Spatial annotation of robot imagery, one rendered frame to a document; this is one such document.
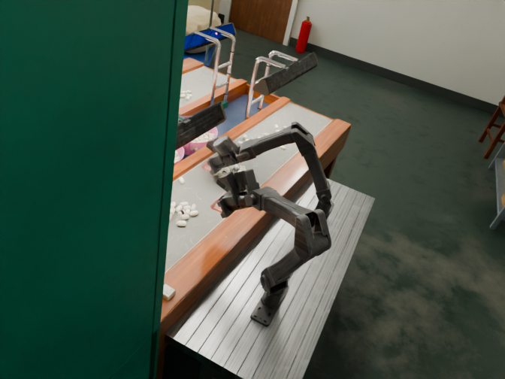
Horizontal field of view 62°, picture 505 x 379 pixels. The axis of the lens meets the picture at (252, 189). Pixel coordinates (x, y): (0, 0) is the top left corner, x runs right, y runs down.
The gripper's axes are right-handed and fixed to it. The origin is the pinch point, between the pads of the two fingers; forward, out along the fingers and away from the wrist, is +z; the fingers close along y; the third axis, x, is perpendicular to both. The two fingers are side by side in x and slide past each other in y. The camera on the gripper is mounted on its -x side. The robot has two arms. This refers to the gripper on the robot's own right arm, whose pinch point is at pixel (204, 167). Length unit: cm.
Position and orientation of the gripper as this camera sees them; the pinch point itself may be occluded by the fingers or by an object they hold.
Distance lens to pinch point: 192.1
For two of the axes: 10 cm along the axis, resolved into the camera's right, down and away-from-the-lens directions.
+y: -4.9, 4.5, -7.5
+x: 4.1, 8.8, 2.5
